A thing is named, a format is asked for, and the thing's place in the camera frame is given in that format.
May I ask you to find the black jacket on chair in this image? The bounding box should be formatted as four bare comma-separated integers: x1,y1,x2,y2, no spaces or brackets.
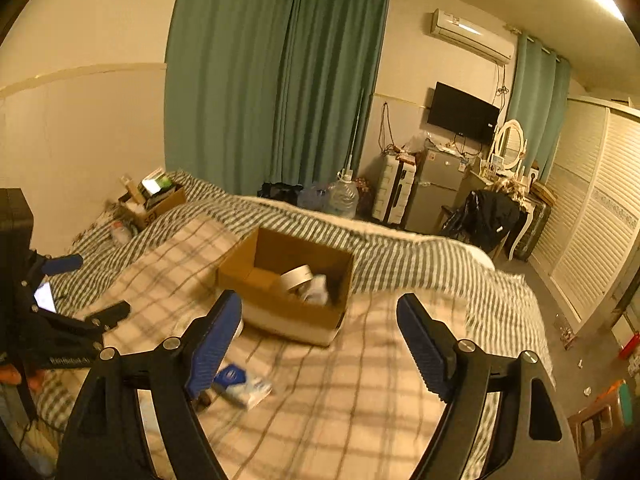
438,188,524,254

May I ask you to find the person's left hand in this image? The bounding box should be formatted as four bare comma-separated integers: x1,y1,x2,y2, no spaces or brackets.
0,364,44,392

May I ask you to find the white air conditioner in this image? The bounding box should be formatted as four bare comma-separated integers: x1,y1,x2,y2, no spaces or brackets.
431,9,515,66

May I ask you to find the large clear water bottle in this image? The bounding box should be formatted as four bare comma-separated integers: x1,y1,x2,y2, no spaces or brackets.
326,169,359,219

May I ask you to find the small cardboard clutter box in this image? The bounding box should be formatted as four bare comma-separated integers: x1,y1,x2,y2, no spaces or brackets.
117,183,186,230

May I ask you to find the white louvered wardrobe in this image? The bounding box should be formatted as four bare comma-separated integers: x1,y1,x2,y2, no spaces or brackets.
529,96,639,330

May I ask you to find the plaid beige blanket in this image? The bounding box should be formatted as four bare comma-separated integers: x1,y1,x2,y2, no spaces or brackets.
29,211,501,480

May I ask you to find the open cardboard box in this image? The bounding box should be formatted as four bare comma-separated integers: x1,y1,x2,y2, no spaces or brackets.
217,228,355,347

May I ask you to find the white oval vanity mirror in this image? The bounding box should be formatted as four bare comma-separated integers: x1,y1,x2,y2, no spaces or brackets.
489,119,526,171

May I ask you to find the green white box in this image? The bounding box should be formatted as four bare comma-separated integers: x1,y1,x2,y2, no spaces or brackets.
140,168,174,197

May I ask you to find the green checkered bed sheet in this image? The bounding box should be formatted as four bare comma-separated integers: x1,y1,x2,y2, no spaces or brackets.
51,171,549,479

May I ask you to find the black remote control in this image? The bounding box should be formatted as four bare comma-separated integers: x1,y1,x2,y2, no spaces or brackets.
198,391,212,408

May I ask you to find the green curtain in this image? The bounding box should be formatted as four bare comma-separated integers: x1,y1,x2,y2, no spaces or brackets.
506,32,572,182
164,0,390,194

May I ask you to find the black wall television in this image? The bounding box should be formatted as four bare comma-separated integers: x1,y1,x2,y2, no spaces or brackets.
427,81,500,145

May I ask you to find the grey mini fridge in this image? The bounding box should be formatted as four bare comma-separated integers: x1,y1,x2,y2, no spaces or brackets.
404,150,466,234

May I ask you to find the blue Vinda tissue pack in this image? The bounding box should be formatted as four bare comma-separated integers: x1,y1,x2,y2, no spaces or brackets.
212,364,272,410

